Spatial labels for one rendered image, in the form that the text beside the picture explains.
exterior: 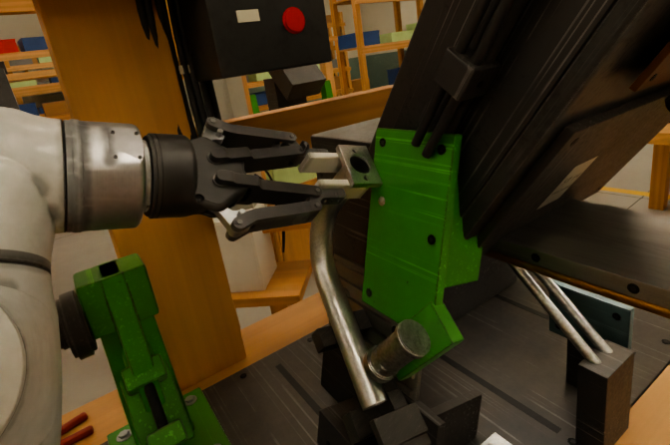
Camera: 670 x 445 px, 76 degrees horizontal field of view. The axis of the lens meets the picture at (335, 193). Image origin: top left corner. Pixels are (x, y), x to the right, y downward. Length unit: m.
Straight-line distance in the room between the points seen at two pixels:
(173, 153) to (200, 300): 0.39
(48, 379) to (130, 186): 0.14
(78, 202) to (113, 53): 0.32
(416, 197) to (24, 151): 0.33
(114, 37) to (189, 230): 0.28
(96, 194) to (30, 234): 0.05
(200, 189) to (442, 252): 0.23
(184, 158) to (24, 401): 0.20
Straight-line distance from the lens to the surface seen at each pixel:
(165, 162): 0.37
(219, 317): 0.76
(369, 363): 0.49
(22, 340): 0.29
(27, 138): 0.36
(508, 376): 0.69
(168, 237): 0.69
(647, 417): 0.68
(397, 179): 0.47
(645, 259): 0.51
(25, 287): 0.33
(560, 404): 0.67
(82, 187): 0.36
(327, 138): 0.67
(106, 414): 0.83
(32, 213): 0.35
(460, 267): 0.48
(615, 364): 0.57
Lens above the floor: 1.36
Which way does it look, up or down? 18 degrees down
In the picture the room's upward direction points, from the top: 9 degrees counter-clockwise
